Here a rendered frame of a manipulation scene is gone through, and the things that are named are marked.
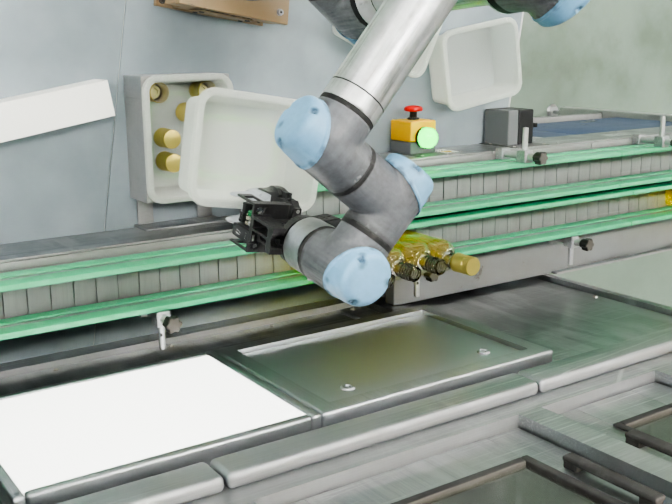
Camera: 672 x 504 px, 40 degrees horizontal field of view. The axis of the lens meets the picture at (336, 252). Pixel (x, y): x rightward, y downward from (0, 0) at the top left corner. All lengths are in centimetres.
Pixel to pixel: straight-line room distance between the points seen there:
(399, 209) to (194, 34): 74
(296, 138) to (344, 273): 17
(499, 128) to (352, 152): 108
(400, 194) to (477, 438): 41
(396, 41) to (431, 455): 57
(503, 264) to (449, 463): 90
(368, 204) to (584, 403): 56
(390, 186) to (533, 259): 108
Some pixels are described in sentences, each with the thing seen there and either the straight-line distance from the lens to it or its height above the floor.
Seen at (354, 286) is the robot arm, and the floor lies 146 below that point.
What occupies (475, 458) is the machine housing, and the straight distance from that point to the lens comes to 131.
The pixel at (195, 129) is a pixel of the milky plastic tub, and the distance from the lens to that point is 135.
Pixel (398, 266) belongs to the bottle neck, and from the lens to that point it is 160.
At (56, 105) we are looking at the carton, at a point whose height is 81.
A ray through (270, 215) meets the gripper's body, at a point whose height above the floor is 125.
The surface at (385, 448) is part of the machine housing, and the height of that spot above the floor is 141.
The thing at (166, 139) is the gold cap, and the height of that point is 81.
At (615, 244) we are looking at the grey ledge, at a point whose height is 88.
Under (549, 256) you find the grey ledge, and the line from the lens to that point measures 222.
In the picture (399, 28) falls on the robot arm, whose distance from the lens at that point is 112.
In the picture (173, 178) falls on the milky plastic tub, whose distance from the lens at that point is 173.
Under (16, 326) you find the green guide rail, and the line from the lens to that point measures 150.
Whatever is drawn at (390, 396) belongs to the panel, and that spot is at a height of 132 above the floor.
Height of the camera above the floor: 233
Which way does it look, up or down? 54 degrees down
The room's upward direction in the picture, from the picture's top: 108 degrees clockwise
